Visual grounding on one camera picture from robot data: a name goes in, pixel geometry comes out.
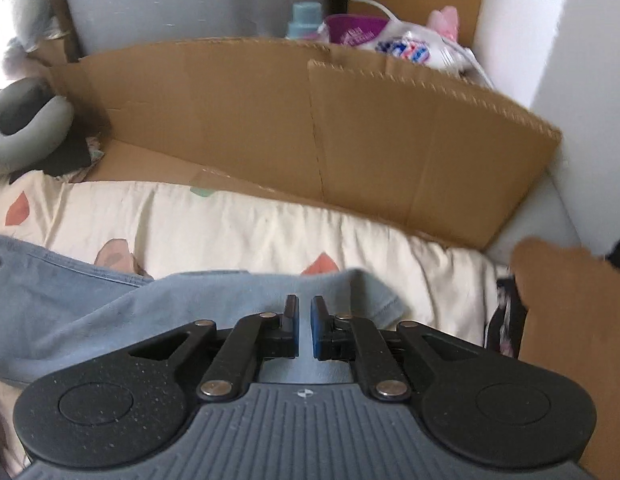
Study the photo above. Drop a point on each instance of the folded brown garment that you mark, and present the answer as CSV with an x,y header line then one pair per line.
x,y
573,328

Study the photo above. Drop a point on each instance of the blue denim pants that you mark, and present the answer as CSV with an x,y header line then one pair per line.
x,y
56,311

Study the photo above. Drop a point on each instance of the pink plush toy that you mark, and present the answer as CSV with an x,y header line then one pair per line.
x,y
445,22

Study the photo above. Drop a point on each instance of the blue cap bottle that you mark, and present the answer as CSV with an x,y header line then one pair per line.
x,y
306,20

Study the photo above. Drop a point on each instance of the folded black garment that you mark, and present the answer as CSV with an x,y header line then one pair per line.
x,y
504,332

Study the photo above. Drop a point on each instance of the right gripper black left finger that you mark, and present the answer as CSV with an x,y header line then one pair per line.
x,y
131,403

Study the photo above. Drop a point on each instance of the brown cardboard box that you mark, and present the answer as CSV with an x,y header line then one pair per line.
x,y
329,124

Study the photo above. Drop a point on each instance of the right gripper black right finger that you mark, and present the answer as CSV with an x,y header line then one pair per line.
x,y
487,408

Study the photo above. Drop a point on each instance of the white plastic bag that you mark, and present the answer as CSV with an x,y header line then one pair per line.
x,y
422,45

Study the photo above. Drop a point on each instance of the white patterned bed sheet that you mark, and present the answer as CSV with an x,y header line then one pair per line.
x,y
155,230

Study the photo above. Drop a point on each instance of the purple container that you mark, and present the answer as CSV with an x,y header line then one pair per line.
x,y
357,31

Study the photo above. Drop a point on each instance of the grey neck pillow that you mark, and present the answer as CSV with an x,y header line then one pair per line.
x,y
34,121

